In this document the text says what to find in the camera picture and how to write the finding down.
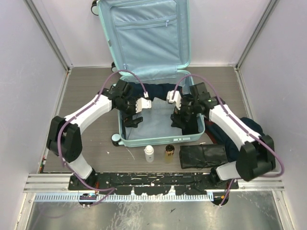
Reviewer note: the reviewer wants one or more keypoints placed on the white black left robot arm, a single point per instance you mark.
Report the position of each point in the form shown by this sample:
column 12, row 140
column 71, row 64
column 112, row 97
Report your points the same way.
column 65, row 133

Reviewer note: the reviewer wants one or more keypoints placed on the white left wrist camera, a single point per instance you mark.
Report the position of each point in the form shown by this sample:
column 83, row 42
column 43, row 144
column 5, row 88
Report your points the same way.
column 141, row 104

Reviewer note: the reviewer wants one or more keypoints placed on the white plastic bottle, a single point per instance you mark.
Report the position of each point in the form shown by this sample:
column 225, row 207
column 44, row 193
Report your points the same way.
column 149, row 153

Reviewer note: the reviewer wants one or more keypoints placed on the slotted cable duct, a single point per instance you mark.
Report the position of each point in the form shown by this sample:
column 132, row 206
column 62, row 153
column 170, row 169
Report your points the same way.
column 83, row 197

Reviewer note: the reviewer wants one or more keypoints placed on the navy blue sweater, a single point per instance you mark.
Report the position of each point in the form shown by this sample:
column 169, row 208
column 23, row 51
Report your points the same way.
column 154, row 90

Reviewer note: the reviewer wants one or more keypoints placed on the aluminium front rail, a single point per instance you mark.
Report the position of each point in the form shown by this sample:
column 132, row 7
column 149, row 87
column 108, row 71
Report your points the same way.
column 59, row 182

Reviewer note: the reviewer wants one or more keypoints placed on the light blue jeans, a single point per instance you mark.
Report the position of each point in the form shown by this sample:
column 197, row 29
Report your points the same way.
column 156, row 122

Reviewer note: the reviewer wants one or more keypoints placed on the amber bottle with gold cap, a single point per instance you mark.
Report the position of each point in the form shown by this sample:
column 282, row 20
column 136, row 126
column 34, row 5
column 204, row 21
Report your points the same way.
column 169, row 153

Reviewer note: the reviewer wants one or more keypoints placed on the mint green open suitcase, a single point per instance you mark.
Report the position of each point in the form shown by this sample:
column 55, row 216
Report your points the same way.
column 149, row 41

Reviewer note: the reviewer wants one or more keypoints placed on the navy garment with red trim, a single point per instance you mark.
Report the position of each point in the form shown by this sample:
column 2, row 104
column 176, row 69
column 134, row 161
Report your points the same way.
column 218, row 136

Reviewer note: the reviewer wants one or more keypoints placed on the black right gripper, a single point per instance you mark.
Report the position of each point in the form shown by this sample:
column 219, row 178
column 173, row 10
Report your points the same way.
column 176, row 118

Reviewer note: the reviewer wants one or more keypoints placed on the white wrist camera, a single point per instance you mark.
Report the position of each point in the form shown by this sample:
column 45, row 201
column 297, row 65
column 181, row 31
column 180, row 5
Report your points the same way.
column 174, row 97
column 141, row 104

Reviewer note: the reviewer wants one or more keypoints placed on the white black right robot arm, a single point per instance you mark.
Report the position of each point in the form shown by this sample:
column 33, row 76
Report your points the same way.
column 255, row 156

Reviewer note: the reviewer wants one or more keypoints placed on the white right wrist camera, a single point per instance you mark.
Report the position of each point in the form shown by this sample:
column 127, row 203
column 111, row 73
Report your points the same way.
column 174, row 97

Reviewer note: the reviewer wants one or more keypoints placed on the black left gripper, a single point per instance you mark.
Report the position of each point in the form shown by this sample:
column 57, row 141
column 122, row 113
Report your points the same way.
column 134, row 123

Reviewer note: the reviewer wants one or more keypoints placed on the black garment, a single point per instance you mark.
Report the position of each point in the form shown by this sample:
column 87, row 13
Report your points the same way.
column 191, row 126

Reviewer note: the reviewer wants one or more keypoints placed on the black toiletry pouch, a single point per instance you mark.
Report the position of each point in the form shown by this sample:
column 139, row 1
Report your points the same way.
column 202, row 156

